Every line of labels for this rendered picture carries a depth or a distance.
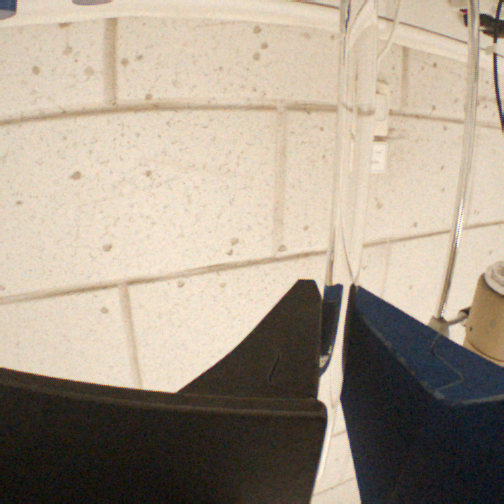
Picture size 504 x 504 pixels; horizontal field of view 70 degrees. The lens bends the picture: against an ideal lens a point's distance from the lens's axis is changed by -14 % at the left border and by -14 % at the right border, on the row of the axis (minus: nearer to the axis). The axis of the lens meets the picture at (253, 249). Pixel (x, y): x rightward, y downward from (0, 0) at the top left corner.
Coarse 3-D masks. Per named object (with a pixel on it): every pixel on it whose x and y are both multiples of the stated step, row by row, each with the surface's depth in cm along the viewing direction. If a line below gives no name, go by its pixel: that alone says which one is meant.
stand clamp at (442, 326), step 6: (396, 306) 61; (462, 312) 55; (468, 312) 54; (432, 318) 53; (444, 318) 52; (456, 318) 54; (462, 318) 54; (432, 324) 52; (438, 324) 52; (444, 324) 51; (450, 324) 53; (456, 324) 54; (462, 324) 55; (438, 330) 51; (444, 330) 52
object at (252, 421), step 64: (320, 320) 7; (0, 384) 2; (64, 384) 2; (192, 384) 4; (256, 384) 5; (0, 448) 2; (64, 448) 2; (128, 448) 2; (192, 448) 2; (256, 448) 2; (320, 448) 2
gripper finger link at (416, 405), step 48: (384, 336) 6; (432, 336) 6; (384, 384) 6; (432, 384) 4; (480, 384) 4; (384, 432) 6; (432, 432) 4; (480, 432) 3; (384, 480) 5; (432, 480) 4; (480, 480) 3
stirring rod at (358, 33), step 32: (352, 0) 5; (352, 32) 5; (352, 64) 5; (352, 96) 6; (352, 128) 6; (352, 160) 6; (352, 192) 6; (352, 224) 6; (352, 256) 7; (352, 288) 7; (352, 320) 7; (320, 384) 8
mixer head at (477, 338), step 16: (496, 272) 39; (480, 288) 41; (496, 288) 38; (480, 304) 40; (496, 304) 38; (480, 320) 40; (496, 320) 38; (480, 336) 40; (496, 336) 38; (480, 352) 41; (496, 352) 39
